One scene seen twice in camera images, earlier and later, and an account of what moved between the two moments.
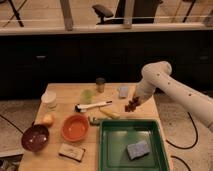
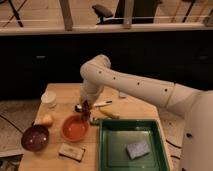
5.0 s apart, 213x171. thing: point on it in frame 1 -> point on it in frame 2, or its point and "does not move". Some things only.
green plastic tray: (116, 134) does not move
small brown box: (123, 91) does not move
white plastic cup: (48, 100) does not move
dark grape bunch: (132, 104) -> (86, 111)
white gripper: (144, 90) -> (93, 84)
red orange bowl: (74, 127) does not move
